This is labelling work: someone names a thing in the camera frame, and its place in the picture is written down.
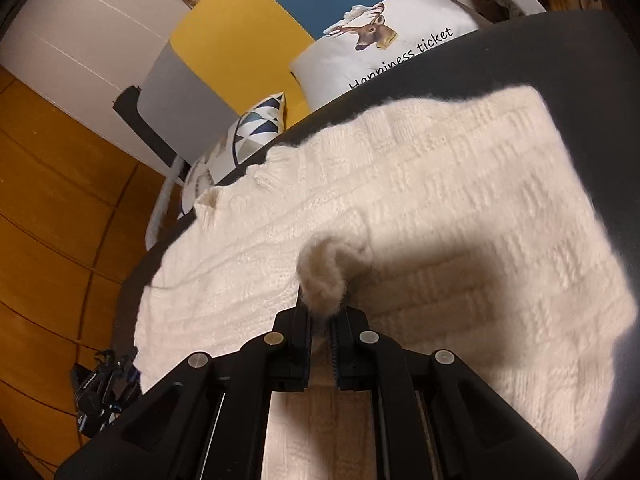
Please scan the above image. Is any deer print white pillow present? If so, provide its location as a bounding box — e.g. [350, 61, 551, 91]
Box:
[290, 0, 481, 111]

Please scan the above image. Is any grey yellow blue sofa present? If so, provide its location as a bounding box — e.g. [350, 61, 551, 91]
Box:
[142, 0, 546, 251]

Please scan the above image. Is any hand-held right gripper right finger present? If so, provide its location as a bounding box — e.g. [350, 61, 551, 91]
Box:
[327, 307, 581, 480]

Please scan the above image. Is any rolled black mat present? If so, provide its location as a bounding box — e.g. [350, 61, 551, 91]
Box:
[112, 85, 176, 173]

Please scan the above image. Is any white knit sweater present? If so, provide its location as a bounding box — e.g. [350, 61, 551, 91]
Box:
[135, 85, 636, 480]

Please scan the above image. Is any orange wooden wardrobe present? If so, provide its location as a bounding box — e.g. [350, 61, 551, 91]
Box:
[0, 67, 166, 480]

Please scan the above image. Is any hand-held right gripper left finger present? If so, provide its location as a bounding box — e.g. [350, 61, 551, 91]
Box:
[55, 305, 311, 480]

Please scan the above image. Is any geometric print pillow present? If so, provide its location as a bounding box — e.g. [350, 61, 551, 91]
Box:
[177, 92, 288, 221]

